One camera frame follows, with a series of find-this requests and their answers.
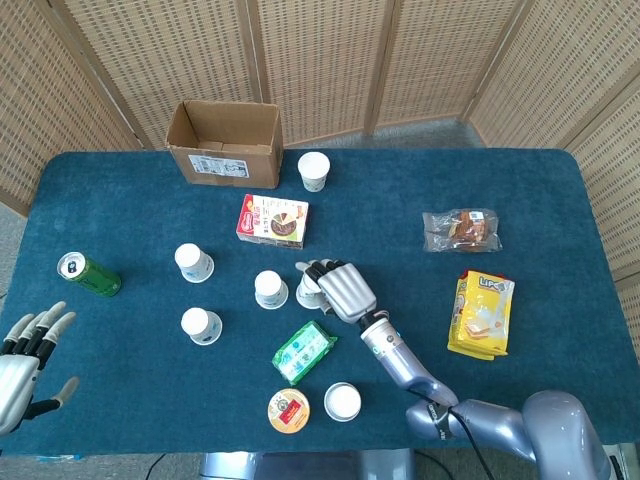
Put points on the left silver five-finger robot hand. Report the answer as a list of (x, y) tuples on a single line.
[(17, 380)]

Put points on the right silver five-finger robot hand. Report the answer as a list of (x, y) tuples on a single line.
[(347, 292)]

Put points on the paper cup green flower print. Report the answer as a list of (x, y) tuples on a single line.
[(313, 167), (307, 295)]

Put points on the paper cup blue round print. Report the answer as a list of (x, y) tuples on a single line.
[(267, 285)]

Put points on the paper cup fern print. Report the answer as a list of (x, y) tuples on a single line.
[(196, 321)]

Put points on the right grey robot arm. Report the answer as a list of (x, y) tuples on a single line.
[(395, 360)]

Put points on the green wet wipes pack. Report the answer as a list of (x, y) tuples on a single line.
[(304, 352)]

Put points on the light blue tape strip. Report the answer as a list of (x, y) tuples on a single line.
[(75, 456)]

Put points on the red white snack box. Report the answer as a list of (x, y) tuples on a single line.
[(272, 220)]

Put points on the white cup bottom centre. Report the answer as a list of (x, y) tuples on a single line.
[(342, 400)]

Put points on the green drink can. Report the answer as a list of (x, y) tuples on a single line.
[(95, 280)]

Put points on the round orange candy tin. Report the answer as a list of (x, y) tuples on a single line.
[(288, 410)]

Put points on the bread in clear bag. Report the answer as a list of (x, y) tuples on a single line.
[(465, 230)]

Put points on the yellow biscuit bag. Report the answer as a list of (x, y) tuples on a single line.
[(480, 320)]

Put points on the paper cup blue flower print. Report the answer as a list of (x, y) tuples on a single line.
[(190, 257)]

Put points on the open brown cardboard box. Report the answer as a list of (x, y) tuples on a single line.
[(225, 170)]

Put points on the grey robot torso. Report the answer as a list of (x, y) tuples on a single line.
[(300, 467)]

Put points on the blue carpet table cover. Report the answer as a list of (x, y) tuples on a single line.
[(150, 210)]

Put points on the wicker folding screen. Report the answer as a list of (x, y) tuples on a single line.
[(320, 60)]

